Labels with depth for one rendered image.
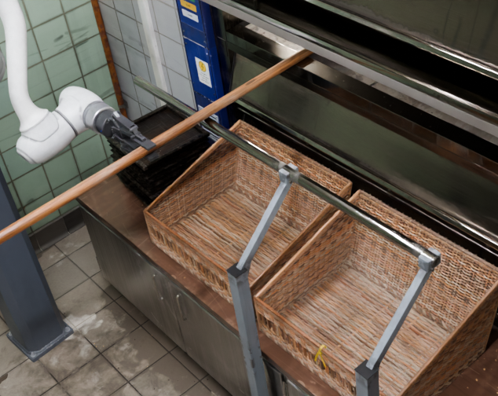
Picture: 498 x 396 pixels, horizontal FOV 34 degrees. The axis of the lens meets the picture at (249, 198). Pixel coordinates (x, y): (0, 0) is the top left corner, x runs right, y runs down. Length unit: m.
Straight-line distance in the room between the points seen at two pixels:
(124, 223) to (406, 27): 1.37
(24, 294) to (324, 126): 1.36
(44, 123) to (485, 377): 1.46
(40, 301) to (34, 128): 1.05
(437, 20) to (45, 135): 1.16
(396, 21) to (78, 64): 1.83
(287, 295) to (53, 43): 1.58
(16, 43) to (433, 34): 1.16
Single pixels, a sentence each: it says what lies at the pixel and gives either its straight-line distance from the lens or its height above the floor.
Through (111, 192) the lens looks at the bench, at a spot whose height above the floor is 0.58.
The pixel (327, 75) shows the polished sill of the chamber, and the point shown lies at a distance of 2.53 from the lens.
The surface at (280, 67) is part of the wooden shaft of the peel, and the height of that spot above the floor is 1.20.
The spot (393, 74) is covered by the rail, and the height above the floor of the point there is 1.43.
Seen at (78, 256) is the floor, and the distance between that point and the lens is 3.85.
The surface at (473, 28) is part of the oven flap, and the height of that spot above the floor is 1.53.
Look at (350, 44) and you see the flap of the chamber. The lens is 2.24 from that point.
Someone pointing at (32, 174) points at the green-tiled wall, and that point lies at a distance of 3.75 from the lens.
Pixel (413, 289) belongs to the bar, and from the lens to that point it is 1.95.
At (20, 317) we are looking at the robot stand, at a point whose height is 0.23.
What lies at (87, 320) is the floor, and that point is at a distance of 3.55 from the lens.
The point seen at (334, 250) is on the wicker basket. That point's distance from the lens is 2.64.
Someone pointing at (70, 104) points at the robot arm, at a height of 1.23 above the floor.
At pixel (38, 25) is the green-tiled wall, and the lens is 3.50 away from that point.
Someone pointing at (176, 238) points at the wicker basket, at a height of 0.72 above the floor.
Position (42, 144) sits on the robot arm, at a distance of 2.48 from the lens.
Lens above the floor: 2.54
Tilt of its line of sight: 40 degrees down
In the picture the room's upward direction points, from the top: 9 degrees counter-clockwise
